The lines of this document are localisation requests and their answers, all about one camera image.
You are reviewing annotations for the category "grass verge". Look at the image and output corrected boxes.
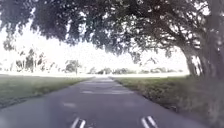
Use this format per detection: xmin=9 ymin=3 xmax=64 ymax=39
xmin=111 ymin=74 xmax=224 ymax=128
xmin=0 ymin=73 xmax=95 ymax=110

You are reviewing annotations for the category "grey asphalt path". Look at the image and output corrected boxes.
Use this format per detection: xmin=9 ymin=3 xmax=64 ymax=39
xmin=0 ymin=77 xmax=209 ymax=128

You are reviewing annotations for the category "large spreading tree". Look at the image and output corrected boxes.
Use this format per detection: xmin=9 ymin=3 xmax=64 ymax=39
xmin=0 ymin=0 xmax=224 ymax=81

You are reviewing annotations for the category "robot's own part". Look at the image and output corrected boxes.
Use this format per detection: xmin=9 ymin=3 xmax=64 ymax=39
xmin=140 ymin=115 xmax=159 ymax=128
xmin=70 ymin=117 xmax=87 ymax=128

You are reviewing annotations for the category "distant row of trees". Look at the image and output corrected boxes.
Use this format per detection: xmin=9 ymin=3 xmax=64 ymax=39
xmin=0 ymin=48 xmax=185 ymax=76

